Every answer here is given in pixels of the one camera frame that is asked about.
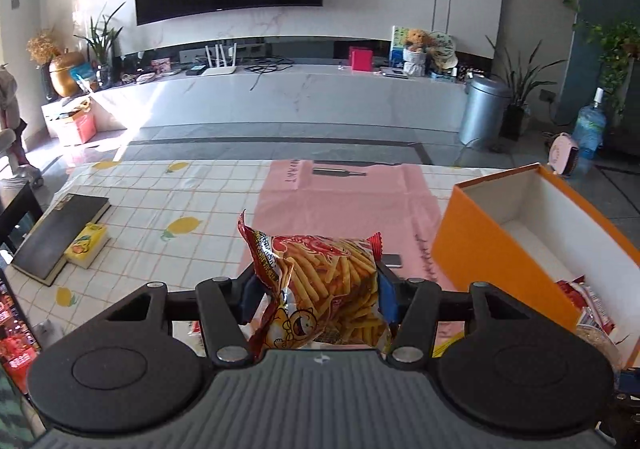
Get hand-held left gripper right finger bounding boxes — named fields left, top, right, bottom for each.
left=375, top=259, right=534, bottom=366

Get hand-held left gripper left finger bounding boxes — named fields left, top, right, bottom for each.
left=106, top=265, right=263, bottom=367

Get red fries snack bag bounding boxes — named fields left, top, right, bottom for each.
left=236, top=210, right=396, bottom=362

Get orange cardboard box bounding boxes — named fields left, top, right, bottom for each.
left=431, top=163, right=640, bottom=380

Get yellow packet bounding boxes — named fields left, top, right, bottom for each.
left=432, top=331, right=466, bottom=359

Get pink plastic bag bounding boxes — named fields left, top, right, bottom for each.
left=245, top=160, right=468, bottom=360

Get yellow juice carton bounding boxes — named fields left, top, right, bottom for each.
left=64, top=222, right=112, bottom=270

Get dark red wafer packet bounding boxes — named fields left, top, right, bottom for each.
left=555, top=276, right=618, bottom=335

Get black book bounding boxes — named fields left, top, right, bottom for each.
left=11, top=194, right=112, bottom=287

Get silver trash can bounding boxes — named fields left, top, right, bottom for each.
left=457, top=76, right=513, bottom=150

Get white marble tv console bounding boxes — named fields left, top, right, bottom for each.
left=90, top=62, right=471, bottom=132

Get clear wrapped pastry packet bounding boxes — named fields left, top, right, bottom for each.
left=575, top=319, right=626, bottom=370

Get long-leaf potted plant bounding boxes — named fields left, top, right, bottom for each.
left=485, top=34, right=568, bottom=142

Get pink space heater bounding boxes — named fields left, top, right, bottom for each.
left=547, top=132, right=581, bottom=176

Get white router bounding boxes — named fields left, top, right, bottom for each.
left=200, top=43, right=238, bottom=76

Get red gift box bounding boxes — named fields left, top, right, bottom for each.
left=350, top=46, right=374, bottom=72

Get teddy bear bouquet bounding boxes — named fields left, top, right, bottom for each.
left=401, top=28, right=432, bottom=77

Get open cardboard box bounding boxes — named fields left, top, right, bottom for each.
left=42, top=96, right=98, bottom=146

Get round white printed fan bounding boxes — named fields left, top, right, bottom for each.
left=430, top=32, right=458, bottom=70

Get blue water jug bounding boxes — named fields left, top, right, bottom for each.
left=570, top=88, right=608, bottom=161

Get golden vase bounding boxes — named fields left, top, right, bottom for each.
left=48, top=52, right=87, bottom=98

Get green grass-leaf plant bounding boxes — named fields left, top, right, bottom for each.
left=75, top=2, right=126, bottom=80

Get dried flower bunch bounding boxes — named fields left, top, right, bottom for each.
left=27, top=29, right=63, bottom=65

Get hanging ivy plant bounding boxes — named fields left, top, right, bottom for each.
left=575, top=19, right=640, bottom=120

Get black cables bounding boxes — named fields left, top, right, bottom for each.
left=245, top=56, right=296, bottom=90

